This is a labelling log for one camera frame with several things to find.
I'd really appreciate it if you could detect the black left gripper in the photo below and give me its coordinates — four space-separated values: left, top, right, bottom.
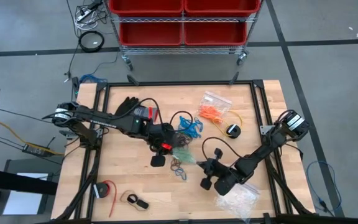
147 122 180 168

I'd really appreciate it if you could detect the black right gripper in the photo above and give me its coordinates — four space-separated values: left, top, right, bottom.
196 147 230 192

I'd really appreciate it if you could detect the green rubber band bunch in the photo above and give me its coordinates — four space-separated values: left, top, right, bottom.
173 148 196 164

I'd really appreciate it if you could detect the clear plastic zipper bag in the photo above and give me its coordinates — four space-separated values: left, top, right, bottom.
197 90 233 125
171 146 199 166

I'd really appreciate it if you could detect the blue rubber band tangle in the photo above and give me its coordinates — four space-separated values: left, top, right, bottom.
178 115 204 139

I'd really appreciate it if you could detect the stack of clear plastic bags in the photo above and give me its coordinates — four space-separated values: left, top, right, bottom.
214 182 260 223

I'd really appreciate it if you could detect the small black block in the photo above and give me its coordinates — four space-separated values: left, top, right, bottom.
135 198 150 210

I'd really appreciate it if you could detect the black and green bag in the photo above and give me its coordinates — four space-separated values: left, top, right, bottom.
114 96 160 123

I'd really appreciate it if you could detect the red plastic bin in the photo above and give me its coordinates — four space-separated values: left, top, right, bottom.
184 0 261 17
119 21 183 47
183 21 248 47
108 0 185 17

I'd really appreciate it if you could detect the white panel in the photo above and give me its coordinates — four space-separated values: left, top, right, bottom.
2 172 48 216

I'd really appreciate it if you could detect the white power strip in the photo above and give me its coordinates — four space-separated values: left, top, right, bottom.
75 7 93 22

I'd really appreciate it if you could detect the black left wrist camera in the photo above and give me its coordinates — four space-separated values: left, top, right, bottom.
152 123 178 142

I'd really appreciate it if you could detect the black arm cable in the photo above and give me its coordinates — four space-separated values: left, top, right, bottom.
201 136 242 160

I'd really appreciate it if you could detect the black camera cable loop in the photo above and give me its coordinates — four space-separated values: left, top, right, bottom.
168 110 195 133

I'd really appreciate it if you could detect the yellow cable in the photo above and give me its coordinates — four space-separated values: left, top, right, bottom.
216 110 244 138

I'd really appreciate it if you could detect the red cable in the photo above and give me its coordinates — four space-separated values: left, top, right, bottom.
102 179 118 218

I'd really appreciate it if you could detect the chrome wire shelving rack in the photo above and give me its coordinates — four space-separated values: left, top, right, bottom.
103 0 263 72

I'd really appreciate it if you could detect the blue cable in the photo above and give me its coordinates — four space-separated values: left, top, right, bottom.
78 73 108 85
305 159 343 217

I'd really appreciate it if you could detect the black round ring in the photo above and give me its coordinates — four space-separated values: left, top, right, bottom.
77 30 106 54

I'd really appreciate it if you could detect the white cable bundle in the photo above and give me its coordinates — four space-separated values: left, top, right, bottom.
73 0 108 31

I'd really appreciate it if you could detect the orange floor cable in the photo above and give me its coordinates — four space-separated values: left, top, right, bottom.
0 117 65 156

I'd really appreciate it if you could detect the black furniture frame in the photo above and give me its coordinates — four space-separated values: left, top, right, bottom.
0 166 58 224

